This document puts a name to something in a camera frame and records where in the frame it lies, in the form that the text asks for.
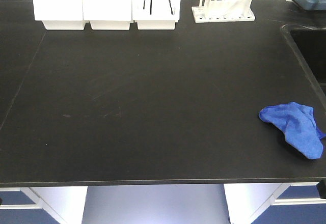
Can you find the blue microfiber cloth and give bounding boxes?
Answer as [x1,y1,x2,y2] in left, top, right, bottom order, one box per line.
[259,102,325,160]

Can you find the right white storage bin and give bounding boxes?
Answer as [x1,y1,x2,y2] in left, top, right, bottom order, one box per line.
[132,0,181,30]

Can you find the white storage bin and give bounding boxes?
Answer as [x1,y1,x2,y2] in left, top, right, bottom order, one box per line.
[33,0,86,30]
[132,0,181,30]
[83,0,132,31]

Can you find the middle white storage bin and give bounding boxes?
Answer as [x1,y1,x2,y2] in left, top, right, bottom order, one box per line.
[83,0,132,31]

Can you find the white test tube rack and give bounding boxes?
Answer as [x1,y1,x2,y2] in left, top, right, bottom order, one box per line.
[191,0,265,23]

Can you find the left white storage bin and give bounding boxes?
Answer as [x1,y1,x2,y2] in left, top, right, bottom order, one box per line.
[33,0,86,30]

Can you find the left blue white cabinet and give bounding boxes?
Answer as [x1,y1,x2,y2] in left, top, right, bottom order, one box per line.
[1,186,88,223]

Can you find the blue white cabinet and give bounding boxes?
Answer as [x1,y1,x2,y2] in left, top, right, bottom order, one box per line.
[224,182,325,223]
[1,186,88,223]

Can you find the right blue white cabinet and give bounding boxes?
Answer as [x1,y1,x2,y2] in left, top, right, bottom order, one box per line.
[224,182,325,223]

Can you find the black lab sink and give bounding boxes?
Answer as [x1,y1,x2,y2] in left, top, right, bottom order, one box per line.
[281,24,325,103]

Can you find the black object at right edge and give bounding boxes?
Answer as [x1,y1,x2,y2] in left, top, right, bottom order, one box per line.
[316,180,326,199]

